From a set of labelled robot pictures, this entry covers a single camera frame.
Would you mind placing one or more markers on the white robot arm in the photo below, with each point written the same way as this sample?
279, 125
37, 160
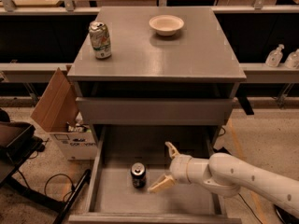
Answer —
224, 174

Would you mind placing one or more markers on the white cardboard box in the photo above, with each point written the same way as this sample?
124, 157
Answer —
57, 114

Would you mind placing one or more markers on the grey drawer cabinet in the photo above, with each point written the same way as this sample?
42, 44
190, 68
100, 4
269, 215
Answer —
197, 62

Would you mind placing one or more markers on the open grey middle drawer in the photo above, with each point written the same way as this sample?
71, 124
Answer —
112, 198

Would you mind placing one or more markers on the dark pepsi can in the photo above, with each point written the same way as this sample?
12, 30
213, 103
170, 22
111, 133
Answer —
138, 174

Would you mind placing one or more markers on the closed grey top drawer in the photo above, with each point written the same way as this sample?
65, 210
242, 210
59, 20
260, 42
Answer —
146, 111

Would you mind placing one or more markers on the white green soda can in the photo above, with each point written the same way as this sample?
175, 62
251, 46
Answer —
100, 39

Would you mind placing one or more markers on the black shoe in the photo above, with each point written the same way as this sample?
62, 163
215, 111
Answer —
285, 217

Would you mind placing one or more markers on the black chair base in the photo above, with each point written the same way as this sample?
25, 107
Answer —
15, 209

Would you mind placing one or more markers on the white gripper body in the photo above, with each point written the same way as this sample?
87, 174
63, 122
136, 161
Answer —
179, 168

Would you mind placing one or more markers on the white paper bowl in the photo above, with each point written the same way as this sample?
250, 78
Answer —
166, 25

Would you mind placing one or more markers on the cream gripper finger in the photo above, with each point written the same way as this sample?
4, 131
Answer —
162, 183
172, 150

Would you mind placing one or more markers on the clear sanitizer bottle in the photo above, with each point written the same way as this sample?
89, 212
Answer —
275, 56
292, 60

